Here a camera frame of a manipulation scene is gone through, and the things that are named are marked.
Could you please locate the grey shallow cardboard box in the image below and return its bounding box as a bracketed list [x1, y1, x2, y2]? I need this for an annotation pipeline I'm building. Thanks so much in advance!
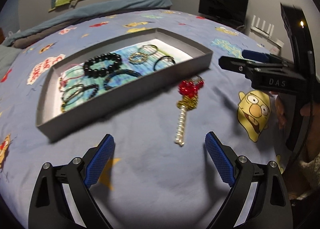
[36, 28, 213, 141]

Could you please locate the black flat monitor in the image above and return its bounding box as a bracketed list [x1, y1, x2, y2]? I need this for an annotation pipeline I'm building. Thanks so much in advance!
[199, 0, 249, 27]

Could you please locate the grey pillow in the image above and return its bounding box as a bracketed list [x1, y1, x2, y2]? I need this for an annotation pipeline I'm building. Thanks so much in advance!
[0, 45, 22, 79]

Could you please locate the person's right hand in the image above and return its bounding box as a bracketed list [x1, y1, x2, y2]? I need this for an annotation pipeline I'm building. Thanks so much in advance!
[274, 94, 319, 130]

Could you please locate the pink string bracelet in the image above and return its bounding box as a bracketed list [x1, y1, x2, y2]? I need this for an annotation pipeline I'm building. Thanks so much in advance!
[58, 66, 87, 92]

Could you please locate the black hair tie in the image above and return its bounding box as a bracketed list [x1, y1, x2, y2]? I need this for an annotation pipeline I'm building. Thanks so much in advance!
[153, 55, 176, 72]

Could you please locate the dark red bead bracelet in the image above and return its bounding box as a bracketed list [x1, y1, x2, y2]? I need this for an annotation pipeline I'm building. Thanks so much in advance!
[61, 82, 100, 110]

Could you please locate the large black bead bracelet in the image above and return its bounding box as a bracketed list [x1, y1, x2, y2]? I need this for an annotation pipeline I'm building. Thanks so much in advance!
[82, 52, 123, 79]

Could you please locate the blue cord bracelet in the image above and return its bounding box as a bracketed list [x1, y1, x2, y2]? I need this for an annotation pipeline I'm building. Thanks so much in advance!
[103, 68, 143, 91]

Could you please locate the beige furry sleeve forearm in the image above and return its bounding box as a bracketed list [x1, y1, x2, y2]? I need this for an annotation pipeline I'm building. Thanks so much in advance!
[298, 150, 319, 199]

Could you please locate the blue cartoon bed sheet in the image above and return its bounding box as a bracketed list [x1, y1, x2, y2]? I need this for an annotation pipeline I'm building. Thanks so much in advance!
[1, 10, 291, 228]

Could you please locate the white pearl strand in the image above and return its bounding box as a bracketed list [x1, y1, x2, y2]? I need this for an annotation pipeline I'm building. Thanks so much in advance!
[175, 105, 187, 147]

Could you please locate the gold chain bracelet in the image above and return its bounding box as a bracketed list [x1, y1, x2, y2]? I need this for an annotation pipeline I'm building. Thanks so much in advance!
[128, 52, 149, 65]

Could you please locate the silver metal bangle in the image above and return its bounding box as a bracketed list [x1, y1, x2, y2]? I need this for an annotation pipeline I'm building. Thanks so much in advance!
[137, 44, 158, 56]

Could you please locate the blue green printed paper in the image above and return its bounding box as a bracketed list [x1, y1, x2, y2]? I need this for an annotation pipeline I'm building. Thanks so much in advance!
[59, 39, 191, 113]

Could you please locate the white wifi router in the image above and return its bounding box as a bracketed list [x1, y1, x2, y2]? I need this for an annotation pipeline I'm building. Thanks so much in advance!
[250, 15, 284, 48]

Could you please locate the teal rolled blanket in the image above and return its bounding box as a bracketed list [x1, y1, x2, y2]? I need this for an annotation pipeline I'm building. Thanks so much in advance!
[2, 0, 172, 49]

